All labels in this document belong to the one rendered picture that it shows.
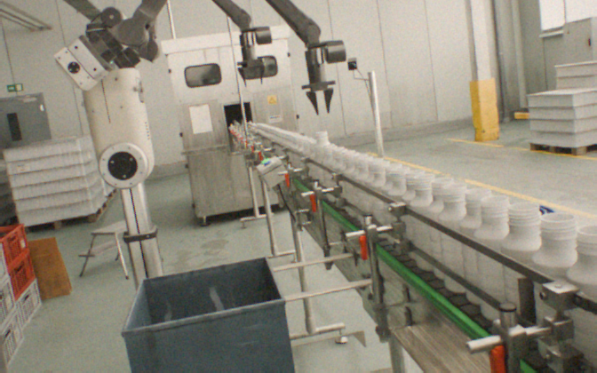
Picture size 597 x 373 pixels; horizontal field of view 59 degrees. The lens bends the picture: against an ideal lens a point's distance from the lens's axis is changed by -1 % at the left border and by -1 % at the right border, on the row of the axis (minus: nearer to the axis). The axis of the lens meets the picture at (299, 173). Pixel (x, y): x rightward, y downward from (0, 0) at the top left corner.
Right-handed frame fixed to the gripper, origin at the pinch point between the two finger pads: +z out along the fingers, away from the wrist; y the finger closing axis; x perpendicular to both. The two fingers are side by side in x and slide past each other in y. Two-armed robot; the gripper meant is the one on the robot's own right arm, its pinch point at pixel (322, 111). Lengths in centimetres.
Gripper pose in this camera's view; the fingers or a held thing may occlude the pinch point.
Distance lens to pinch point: 171.2
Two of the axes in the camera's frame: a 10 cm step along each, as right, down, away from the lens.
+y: 9.7, -1.8, 1.5
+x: -1.7, -1.1, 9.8
